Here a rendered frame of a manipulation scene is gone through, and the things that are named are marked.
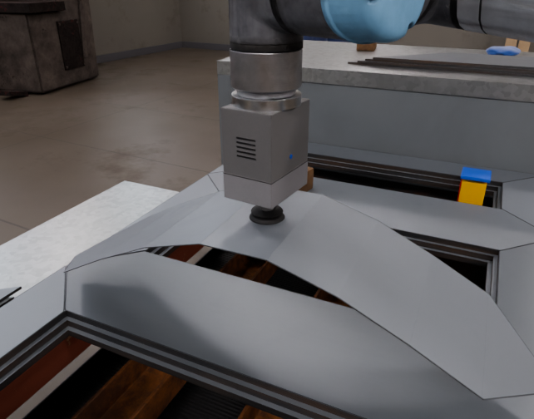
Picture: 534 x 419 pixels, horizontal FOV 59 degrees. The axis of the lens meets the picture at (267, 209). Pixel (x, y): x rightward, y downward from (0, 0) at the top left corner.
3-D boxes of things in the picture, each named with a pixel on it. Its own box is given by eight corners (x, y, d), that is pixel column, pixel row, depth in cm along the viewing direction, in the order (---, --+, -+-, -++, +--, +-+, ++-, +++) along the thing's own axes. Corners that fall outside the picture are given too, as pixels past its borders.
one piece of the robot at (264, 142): (244, 57, 56) (247, 184, 63) (195, 69, 49) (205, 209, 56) (318, 64, 51) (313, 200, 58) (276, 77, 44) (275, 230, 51)
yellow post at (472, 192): (447, 255, 112) (462, 181, 103) (449, 245, 116) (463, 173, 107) (469, 260, 110) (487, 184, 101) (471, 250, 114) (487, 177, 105)
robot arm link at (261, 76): (215, 50, 47) (258, 41, 53) (216, 96, 49) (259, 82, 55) (279, 55, 44) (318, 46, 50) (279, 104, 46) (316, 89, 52)
